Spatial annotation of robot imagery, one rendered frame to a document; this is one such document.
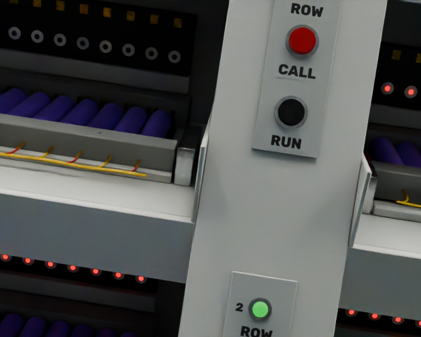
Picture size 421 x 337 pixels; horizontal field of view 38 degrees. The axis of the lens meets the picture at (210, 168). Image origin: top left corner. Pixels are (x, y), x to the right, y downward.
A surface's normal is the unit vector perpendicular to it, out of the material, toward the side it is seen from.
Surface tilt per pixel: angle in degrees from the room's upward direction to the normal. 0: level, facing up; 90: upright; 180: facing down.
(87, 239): 111
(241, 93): 90
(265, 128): 90
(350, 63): 90
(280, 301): 90
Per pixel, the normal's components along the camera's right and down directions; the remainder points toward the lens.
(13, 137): -0.08, 0.38
